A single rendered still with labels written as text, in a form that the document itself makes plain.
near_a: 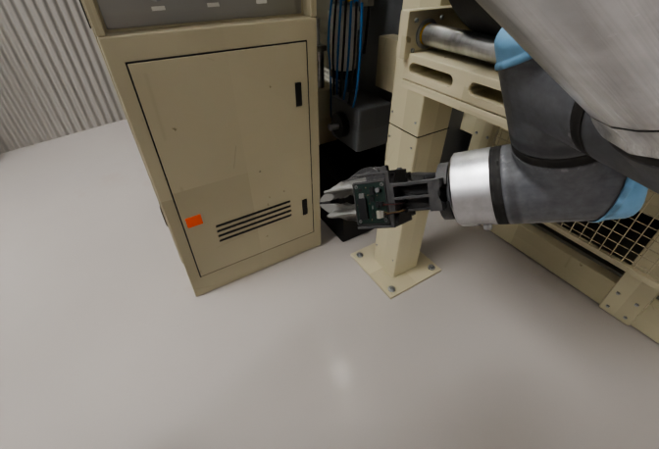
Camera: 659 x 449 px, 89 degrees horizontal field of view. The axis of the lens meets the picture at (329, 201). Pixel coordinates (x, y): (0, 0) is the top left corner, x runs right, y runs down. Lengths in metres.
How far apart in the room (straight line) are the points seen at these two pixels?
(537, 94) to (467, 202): 0.14
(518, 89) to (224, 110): 0.83
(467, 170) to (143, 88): 0.79
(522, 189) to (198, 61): 0.81
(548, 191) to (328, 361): 0.93
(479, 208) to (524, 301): 1.12
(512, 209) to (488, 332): 0.98
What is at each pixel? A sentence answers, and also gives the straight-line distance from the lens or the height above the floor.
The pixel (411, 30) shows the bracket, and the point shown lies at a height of 0.91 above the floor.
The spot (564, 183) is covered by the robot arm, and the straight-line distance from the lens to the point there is 0.37.
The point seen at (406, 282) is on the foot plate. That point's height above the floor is 0.01.
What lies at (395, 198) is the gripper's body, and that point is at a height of 0.81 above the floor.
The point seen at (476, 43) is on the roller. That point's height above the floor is 0.91.
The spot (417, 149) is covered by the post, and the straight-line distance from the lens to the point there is 1.03.
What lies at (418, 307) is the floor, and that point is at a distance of 1.33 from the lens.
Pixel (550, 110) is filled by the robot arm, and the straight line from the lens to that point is 0.30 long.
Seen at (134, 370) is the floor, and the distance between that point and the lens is 1.32.
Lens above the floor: 1.05
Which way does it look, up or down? 37 degrees down
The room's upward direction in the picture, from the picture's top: straight up
